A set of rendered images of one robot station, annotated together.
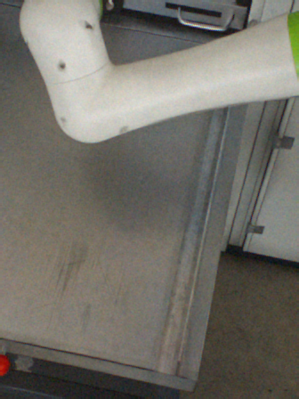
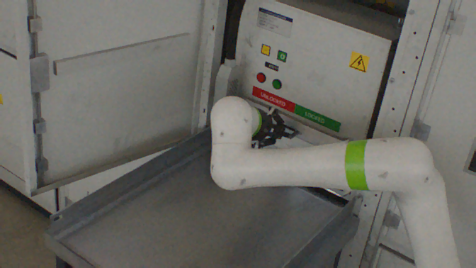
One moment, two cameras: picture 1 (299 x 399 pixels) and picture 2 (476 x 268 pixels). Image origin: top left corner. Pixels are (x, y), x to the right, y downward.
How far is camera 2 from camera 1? 0.60 m
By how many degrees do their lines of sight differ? 33
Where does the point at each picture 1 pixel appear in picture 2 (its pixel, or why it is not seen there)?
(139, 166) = (256, 243)
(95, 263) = not seen: outside the picture
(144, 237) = not seen: outside the picture
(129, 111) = (248, 169)
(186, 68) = (287, 152)
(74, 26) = (236, 114)
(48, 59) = (217, 128)
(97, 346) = not seen: outside the picture
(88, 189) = (219, 242)
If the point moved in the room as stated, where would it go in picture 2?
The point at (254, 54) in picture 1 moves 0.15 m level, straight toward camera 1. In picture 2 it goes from (325, 152) to (290, 178)
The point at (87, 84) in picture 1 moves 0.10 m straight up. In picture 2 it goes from (231, 147) to (236, 112)
